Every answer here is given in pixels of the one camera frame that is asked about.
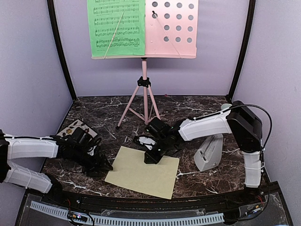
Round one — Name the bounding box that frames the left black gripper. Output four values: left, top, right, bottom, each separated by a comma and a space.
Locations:
71, 147, 113, 177

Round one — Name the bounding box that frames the yellow paper sheet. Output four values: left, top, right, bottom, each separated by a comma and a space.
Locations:
105, 146, 180, 200

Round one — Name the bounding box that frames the pink perforated music stand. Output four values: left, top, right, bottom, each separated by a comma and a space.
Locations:
92, 0, 198, 123

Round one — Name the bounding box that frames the green sheet music page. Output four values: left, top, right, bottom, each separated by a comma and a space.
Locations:
87, 0, 145, 59

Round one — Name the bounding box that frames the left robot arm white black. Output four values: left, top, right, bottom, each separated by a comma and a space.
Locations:
0, 127, 113, 205

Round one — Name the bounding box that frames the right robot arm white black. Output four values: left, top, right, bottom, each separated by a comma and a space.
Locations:
137, 101, 266, 204

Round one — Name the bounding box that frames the floral square tile coaster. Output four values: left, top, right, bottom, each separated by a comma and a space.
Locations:
55, 119, 98, 142

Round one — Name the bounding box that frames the white metronome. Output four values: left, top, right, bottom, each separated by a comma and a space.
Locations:
194, 134, 223, 172

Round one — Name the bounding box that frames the small circuit board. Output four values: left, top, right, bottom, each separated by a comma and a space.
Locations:
67, 212, 88, 223

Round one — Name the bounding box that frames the pale green ceramic bowl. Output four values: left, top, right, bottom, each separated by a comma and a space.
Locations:
221, 104, 232, 111

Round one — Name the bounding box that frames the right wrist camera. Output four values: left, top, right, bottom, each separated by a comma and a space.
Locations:
133, 136, 156, 150

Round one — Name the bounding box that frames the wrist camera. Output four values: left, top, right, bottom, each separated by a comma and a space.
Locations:
133, 136, 156, 150
88, 145, 98, 156

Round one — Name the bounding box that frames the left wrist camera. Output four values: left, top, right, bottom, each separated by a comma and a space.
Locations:
88, 145, 98, 156

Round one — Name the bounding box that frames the black front rail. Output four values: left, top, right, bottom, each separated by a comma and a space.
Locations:
56, 191, 247, 212

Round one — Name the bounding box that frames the grey slotted cable duct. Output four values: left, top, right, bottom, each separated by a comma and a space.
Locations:
30, 201, 224, 226

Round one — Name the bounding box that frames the left black frame post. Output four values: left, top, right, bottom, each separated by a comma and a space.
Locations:
47, 0, 77, 102

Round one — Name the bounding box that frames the black frame post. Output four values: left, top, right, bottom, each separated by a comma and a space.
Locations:
47, 0, 77, 102
225, 0, 256, 103

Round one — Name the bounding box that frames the right black frame post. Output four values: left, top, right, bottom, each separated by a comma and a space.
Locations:
225, 0, 256, 103

